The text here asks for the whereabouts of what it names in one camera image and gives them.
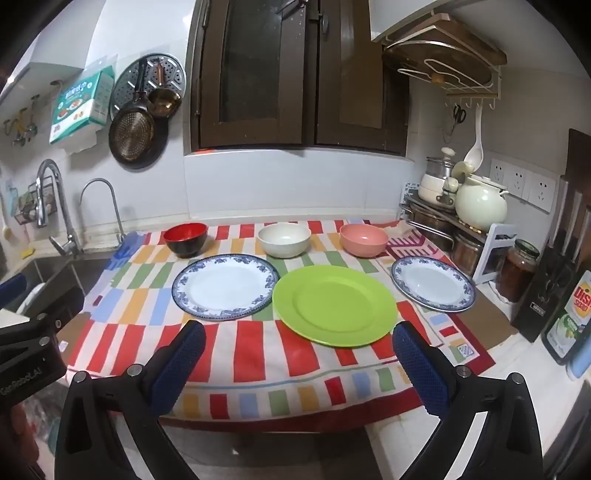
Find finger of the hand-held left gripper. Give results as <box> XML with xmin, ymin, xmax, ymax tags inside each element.
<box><xmin>0</xmin><ymin>274</ymin><xmax>27</xmax><ymax>308</ymax></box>

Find wire sponge rack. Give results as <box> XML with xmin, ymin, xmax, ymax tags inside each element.
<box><xmin>9</xmin><ymin>182</ymin><xmax>58</xmax><ymax>227</ymax></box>

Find brass ladle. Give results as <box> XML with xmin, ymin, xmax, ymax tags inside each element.
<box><xmin>148</xmin><ymin>65</ymin><xmax>182</xmax><ymax>118</ymax></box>

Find glass jar with red sauce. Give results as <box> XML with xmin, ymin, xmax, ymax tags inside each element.
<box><xmin>496</xmin><ymin>239</ymin><xmax>541</xmax><ymax>303</ymax></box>

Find white metal dish rack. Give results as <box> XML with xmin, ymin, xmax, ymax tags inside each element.
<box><xmin>399</xmin><ymin>182</ymin><xmax>518</xmax><ymax>287</ymax></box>

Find pink bowl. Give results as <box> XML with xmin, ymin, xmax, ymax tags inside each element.
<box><xmin>340</xmin><ymin>224</ymin><xmax>389</xmax><ymax>257</ymax></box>

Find green and white boxed pack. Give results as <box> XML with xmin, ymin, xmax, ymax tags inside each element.
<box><xmin>48</xmin><ymin>55</ymin><xmax>116</xmax><ymax>155</ymax></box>

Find white pot with glass lid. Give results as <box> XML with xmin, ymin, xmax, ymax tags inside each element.
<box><xmin>418</xmin><ymin>148</ymin><xmax>462</xmax><ymax>204</ymax></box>

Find colourful striped cloth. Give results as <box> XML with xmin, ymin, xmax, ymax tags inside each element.
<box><xmin>65</xmin><ymin>219</ymin><xmax>497</xmax><ymax>421</ymax></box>

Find stainless steel pot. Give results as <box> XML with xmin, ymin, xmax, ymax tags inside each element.
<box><xmin>406</xmin><ymin>203</ymin><xmax>458</xmax><ymax>250</ymax></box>

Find bicycle shaped wall hook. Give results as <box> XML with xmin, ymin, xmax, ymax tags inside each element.
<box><xmin>2</xmin><ymin>95</ymin><xmax>41</xmax><ymax>147</ymax></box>

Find white wire wall rack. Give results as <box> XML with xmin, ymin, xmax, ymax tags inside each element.
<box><xmin>372</xmin><ymin>11</ymin><xmax>509</xmax><ymax>109</ymax></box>

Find brown cardboard sheet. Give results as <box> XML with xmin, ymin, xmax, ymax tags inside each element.
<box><xmin>471</xmin><ymin>286</ymin><xmax>520</xmax><ymax>349</ymax></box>

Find dark wooden window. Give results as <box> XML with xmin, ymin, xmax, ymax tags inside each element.
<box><xmin>191</xmin><ymin>0</ymin><xmax>411</xmax><ymax>155</ymax></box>

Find black knife block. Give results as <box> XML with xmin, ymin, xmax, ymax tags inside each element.
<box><xmin>510</xmin><ymin>173</ymin><xmax>591</xmax><ymax>342</ymax></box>

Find chrome kitchen faucet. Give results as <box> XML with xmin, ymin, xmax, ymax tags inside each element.
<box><xmin>36</xmin><ymin>159</ymin><xmax>84</xmax><ymax>257</ymax></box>

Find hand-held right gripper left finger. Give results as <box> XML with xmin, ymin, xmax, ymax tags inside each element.
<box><xmin>54</xmin><ymin>319</ymin><xmax>207</xmax><ymax>480</ymax></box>

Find cream ceramic casserole pot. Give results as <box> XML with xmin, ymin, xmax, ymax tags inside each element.
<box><xmin>455</xmin><ymin>161</ymin><xmax>509</xmax><ymax>232</ymax></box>

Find red and black bowl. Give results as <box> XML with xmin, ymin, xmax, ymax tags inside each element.
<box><xmin>163</xmin><ymin>222</ymin><xmax>208</xmax><ymax>258</ymax></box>

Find steel sink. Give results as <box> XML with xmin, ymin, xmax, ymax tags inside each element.
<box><xmin>0</xmin><ymin>256</ymin><xmax>116</xmax><ymax>319</ymax></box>

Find black frying pan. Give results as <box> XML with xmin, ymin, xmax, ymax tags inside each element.
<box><xmin>108</xmin><ymin>62</ymin><xmax>169</xmax><ymax>169</ymax></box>

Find copper coloured pot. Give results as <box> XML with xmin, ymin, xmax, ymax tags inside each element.
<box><xmin>450</xmin><ymin>233</ymin><xmax>485</xmax><ymax>278</ymax></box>

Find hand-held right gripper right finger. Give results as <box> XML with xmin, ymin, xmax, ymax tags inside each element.
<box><xmin>392</xmin><ymin>320</ymin><xmax>546</xmax><ymax>480</ymax></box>

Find white rice spoon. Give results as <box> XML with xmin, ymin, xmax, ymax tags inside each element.
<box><xmin>463</xmin><ymin>106</ymin><xmax>485</xmax><ymax>169</ymax></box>

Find thin gooseneck faucet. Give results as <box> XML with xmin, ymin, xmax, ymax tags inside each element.
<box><xmin>79</xmin><ymin>178</ymin><xmax>126</xmax><ymax>245</ymax></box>

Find round metal steamer tray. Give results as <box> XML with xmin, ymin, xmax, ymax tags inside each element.
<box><xmin>110</xmin><ymin>53</ymin><xmax>187</xmax><ymax>123</ymax></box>

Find white bowl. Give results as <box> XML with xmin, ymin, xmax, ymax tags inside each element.
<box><xmin>257</xmin><ymin>223</ymin><xmax>311</xmax><ymax>258</ymax></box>

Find green plate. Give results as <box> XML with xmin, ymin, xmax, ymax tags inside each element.
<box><xmin>272</xmin><ymin>265</ymin><xmax>399</xmax><ymax>348</ymax></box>

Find dish soap bottle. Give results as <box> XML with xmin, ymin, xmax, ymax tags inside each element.
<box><xmin>542</xmin><ymin>270</ymin><xmax>591</xmax><ymax>365</ymax></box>

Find white wall sockets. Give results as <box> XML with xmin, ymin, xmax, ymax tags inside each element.
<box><xmin>487</xmin><ymin>158</ymin><xmax>557</xmax><ymax>213</ymax></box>

